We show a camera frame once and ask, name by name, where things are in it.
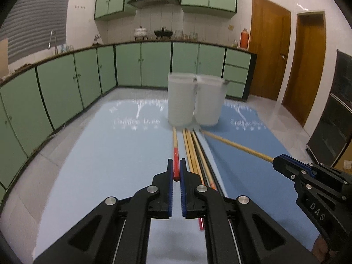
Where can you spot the metal sink faucet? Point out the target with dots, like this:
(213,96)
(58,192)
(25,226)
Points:
(55,42)

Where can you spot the row of glass jars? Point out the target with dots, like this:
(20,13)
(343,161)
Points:
(185,35)

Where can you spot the brown cardboard sheet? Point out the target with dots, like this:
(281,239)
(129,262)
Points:
(3,57)

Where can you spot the clear plastic bottles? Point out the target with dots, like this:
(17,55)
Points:
(66,48)

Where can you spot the person's right hand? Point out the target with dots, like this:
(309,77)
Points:
(320,246)

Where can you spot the small metal kettle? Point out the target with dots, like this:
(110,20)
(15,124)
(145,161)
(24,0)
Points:
(96,40)

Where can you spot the orange thermos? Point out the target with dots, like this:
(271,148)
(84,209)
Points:
(244,40)

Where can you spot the white lidded pot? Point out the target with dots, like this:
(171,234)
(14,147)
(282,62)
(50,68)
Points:
(140,31)

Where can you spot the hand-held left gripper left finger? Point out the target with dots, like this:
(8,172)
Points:
(170,195)

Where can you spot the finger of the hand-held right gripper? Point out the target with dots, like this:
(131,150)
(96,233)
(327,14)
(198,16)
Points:
(286,166)

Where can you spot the black glass-door cabinet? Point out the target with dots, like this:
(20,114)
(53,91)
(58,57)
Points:
(335,115)

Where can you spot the dark blue printed placemat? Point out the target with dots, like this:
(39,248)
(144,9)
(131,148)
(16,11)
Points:
(247,192)

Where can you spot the brown wooden door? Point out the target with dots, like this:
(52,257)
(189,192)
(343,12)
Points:
(308,68)
(268,52)

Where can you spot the white plastic utensil holder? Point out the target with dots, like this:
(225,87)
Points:
(180,101)
(209,101)

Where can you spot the black chopstick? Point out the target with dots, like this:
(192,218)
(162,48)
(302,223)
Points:
(200,151)
(210,167)

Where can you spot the green base kitchen cabinets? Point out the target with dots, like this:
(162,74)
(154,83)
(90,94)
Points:
(68,85)

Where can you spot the black range hood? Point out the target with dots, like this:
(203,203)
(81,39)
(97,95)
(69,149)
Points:
(154,0)

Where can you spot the black wok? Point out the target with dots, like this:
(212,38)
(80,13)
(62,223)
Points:
(163,33)

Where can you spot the brown cardboard box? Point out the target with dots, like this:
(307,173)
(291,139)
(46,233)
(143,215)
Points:
(343,167)

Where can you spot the single glass jar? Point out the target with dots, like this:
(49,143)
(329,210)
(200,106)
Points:
(235,44)

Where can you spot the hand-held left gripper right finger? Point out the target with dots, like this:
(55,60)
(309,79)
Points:
(183,195)

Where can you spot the grey window blind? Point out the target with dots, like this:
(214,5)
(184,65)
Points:
(38,19)

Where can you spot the light blue placemat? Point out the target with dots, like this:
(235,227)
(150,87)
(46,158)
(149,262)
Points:
(110,156)

